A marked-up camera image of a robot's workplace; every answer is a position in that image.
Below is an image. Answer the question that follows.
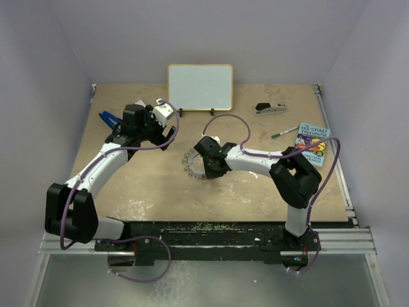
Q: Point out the small whiteboard on stand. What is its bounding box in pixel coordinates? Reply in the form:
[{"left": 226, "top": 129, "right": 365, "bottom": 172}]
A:
[{"left": 167, "top": 63, "right": 234, "bottom": 111}]

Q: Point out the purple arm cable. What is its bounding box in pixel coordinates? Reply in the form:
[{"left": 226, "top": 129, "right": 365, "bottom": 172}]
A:
[
  {"left": 202, "top": 114, "right": 342, "bottom": 224},
  {"left": 59, "top": 99, "right": 180, "bottom": 251}
]

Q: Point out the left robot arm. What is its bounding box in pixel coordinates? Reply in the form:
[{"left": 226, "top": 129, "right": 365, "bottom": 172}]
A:
[{"left": 45, "top": 99, "right": 179, "bottom": 251}]

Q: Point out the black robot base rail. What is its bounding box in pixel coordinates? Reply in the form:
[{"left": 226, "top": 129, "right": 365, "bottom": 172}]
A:
[{"left": 95, "top": 221, "right": 321, "bottom": 267}]

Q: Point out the blue stapler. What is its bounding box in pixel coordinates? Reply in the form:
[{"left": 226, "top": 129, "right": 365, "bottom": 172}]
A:
[{"left": 98, "top": 111, "right": 121, "bottom": 129}]

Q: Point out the blue treehouse book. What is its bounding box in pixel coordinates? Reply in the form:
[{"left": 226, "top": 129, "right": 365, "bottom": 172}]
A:
[{"left": 295, "top": 122, "right": 330, "bottom": 167}]

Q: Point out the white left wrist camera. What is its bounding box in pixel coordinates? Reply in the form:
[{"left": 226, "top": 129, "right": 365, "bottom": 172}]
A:
[{"left": 151, "top": 98, "right": 174, "bottom": 127}]

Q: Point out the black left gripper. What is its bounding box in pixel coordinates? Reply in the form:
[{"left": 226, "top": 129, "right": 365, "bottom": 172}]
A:
[{"left": 137, "top": 106, "right": 176, "bottom": 150}]

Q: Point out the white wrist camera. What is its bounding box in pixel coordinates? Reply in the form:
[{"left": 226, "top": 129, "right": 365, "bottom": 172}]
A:
[
  {"left": 210, "top": 136, "right": 220, "bottom": 144},
  {"left": 151, "top": 98, "right": 174, "bottom": 127}
]

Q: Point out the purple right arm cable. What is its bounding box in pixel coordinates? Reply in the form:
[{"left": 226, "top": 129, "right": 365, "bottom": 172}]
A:
[{"left": 202, "top": 114, "right": 342, "bottom": 224}]

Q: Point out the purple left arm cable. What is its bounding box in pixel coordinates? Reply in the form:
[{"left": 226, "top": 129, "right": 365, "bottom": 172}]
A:
[{"left": 59, "top": 99, "right": 180, "bottom": 251}]

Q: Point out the black and grey stapler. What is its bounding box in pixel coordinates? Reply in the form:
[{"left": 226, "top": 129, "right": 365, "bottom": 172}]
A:
[{"left": 254, "top": 102, "right": 287, "bottom": 116}]

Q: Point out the green whiteboard marker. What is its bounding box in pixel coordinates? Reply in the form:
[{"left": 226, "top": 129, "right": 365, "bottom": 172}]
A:
[{"left": 271, "top": 126, "right": 299, "bottom": 139}]

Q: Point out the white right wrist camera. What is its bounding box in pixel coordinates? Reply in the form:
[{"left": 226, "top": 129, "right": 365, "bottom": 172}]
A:
[{"left": 210, "top": 136, "right": 220, "bottom": 144}]

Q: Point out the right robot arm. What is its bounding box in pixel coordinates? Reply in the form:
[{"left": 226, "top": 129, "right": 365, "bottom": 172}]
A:
[{"left": 194, "top": 136, "right": 322, "bottom": 250}]

